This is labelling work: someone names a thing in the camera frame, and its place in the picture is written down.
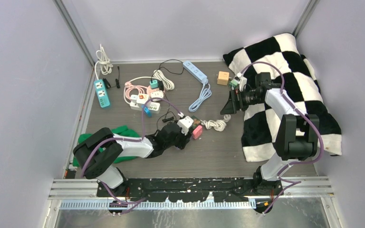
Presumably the teal small plug adapter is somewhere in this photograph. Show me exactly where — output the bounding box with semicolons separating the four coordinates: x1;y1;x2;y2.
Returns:
150;79;159;89

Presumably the white purple strip cable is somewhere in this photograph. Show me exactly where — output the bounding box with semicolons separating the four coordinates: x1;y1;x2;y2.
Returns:
201;114;232;133

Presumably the white cube socket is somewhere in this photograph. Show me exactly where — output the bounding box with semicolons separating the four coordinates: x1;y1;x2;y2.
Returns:
136;93;150;106

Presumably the green plug adapter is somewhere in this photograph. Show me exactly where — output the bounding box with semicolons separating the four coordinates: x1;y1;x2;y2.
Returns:
229;79;239;89

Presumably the orange cube adapter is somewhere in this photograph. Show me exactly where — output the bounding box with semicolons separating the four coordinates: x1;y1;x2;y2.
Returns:
217;71;230;86

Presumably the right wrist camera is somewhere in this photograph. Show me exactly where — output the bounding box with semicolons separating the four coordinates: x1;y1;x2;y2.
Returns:
234;73;247;92

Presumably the green patterned adapter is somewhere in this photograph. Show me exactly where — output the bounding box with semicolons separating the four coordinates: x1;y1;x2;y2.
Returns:
191;115;201;128

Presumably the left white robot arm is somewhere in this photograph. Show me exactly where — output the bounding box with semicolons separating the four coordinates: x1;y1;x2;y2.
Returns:
73;123;192;197

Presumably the blue small adapter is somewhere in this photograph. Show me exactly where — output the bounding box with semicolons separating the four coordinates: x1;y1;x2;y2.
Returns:
142;105;152;118

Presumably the light blue power strip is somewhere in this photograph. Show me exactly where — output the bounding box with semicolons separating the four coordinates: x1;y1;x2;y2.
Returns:
182;60;209;85

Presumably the teal power strip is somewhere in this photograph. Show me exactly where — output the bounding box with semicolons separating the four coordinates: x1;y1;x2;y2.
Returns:
94;78;111;108

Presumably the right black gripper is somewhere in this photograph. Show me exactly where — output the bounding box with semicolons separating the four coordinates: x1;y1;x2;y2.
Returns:
221;88;263;114

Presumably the light blue cable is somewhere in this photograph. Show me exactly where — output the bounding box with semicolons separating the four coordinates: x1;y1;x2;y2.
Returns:
188;82;213;113

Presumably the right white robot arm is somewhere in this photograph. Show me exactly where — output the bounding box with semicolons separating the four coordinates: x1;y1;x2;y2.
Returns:
220;72;320;195

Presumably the white multi-port charger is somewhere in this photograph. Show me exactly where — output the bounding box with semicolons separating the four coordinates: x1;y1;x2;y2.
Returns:
129;101;161;114

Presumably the pink plug adapter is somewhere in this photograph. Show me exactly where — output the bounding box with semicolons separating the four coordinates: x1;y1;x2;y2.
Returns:
192;125;203;140

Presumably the white power strip cable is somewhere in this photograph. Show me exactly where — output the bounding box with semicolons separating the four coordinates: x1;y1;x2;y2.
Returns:
94;44;114;81

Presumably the black thin cable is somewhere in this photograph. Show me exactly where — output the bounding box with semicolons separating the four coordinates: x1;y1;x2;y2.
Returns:
151;59;186;124

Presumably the black white checkered blanket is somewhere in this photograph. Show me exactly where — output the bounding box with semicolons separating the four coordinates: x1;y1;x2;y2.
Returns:
223;33;342;162

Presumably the green cloth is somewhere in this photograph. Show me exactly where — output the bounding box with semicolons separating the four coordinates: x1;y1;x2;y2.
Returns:
72;125;140;167

